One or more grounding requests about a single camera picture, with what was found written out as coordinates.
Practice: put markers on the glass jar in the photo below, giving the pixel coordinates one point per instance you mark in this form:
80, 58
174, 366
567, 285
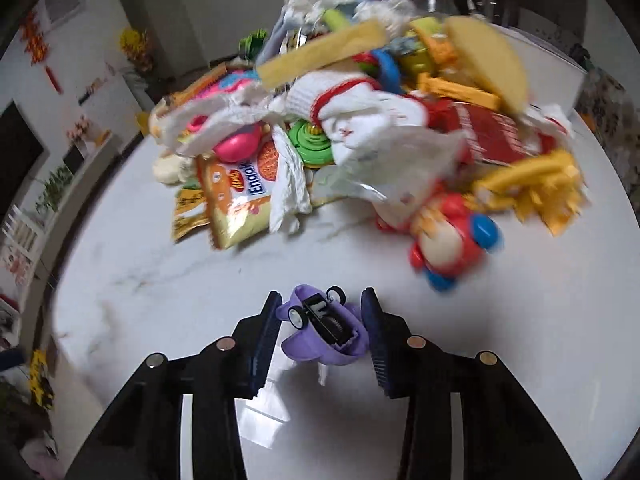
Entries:
435, 1

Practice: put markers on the white toy fence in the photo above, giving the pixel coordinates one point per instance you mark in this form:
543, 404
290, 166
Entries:
20, 230

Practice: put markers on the yellow brown snack packet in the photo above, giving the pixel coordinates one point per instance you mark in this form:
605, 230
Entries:
189, 215

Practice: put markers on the green trailing plant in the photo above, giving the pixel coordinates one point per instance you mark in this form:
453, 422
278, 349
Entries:
54, 187

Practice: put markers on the pink water gun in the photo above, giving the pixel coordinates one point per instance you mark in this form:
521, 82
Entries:
235, 142

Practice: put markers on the floral sofa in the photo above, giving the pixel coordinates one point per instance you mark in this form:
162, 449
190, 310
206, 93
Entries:
612, 120

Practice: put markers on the purple toy car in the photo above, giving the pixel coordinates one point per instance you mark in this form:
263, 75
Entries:
320, 327

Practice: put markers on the biscuit snack packet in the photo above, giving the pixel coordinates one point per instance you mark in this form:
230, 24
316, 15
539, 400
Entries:
237, 195

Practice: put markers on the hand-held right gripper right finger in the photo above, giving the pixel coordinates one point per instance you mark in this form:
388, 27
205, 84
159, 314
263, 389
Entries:
380, 345

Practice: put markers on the yellow plastic toy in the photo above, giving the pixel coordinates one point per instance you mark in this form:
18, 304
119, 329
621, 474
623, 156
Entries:
537, 187

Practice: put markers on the red packet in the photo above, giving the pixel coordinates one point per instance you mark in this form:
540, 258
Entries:
495, 132

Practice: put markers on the yellow sponge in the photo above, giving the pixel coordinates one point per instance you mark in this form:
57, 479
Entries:
492, 62
325, 52

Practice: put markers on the red knot wall decoration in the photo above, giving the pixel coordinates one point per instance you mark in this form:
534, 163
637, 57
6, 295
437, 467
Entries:
40, 50

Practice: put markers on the black television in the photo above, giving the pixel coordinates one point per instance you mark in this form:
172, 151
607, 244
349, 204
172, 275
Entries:
17, 157

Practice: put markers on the orange-edged snack packet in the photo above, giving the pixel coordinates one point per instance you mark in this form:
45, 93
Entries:
197, 85

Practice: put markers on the pink flower vase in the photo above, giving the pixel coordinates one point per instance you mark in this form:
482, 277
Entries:
80, 129

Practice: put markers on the white sock with red trim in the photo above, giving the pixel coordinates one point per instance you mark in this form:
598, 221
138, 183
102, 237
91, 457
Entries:
360, 105

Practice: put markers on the yellow flower plant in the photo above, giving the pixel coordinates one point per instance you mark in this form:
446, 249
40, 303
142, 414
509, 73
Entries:
136, 50

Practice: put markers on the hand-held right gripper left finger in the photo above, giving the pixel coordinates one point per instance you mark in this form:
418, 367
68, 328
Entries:
265, 342

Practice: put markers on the yellow toy excavator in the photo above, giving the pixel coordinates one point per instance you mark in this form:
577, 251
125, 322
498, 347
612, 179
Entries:
41, 380

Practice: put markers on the green spinning top toy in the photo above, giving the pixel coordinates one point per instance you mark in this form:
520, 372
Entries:
310, 142

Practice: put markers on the clear plastic bag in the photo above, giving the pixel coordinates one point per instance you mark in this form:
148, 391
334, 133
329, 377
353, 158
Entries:
395, 170

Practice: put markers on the red round toy figure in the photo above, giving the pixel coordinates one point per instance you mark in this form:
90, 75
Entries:
447, 242

